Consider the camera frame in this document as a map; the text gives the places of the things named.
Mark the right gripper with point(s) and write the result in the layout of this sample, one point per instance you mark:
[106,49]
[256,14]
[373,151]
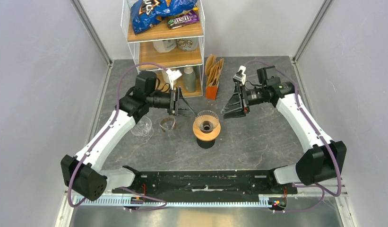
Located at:
[234,108]

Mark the black coffee server pot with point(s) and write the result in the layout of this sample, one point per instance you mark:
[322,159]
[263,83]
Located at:
[205,144]

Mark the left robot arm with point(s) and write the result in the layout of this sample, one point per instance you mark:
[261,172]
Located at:
[82,173]

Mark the blue chips bag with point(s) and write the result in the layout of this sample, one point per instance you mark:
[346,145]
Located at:
[146,14]

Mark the round wooden dripper stand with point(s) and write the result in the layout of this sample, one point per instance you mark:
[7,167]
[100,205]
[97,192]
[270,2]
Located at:
[206,136]

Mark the brown paper filter stack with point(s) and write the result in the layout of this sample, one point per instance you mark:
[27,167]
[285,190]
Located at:
[213,70]

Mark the white printed cup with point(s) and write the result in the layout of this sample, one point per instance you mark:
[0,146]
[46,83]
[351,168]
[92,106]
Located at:
[188,44]

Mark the grey green spray bottle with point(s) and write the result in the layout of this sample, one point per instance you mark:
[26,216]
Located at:
[189,79]

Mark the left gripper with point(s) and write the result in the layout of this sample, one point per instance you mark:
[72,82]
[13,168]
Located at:
[183,109]

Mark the white cylindrical bottle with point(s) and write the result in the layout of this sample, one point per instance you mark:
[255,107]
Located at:
[164,75]

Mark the aluminium frame rail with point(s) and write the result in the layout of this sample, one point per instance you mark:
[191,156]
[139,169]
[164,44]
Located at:
[305,207]

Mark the orange filter holder box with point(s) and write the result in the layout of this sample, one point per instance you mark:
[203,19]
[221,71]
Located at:
[212,86]

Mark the clear glass dripper with handle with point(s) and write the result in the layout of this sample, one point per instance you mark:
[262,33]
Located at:
[143,130]

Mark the glass carafe with brown band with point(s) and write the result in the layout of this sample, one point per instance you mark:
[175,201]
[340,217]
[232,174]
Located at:
[168,126]

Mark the clear ribbed glass dripper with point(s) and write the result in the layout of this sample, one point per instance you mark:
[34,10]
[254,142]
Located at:
[207,121]

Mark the purple candy bag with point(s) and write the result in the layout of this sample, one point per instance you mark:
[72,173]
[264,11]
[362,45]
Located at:
[188,18]

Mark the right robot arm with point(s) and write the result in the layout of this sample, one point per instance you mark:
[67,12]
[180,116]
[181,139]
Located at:
[323,158]

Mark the white wire shelf rack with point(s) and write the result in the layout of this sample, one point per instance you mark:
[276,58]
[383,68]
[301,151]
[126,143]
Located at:
[147,58]

